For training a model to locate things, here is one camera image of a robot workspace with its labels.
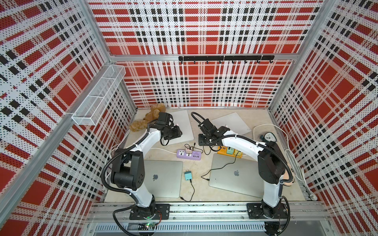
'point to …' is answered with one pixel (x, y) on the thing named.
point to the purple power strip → (195, 155)
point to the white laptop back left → (181, 118)
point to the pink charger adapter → (188, 151)
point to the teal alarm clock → (268, 136)
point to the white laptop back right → (233, 122)
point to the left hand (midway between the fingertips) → (181, 133)
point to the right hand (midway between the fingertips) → (203, 140)
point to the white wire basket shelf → (90, 110)
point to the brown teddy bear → (138, 125)
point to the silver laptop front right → (236, 175)
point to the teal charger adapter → (188, 175)
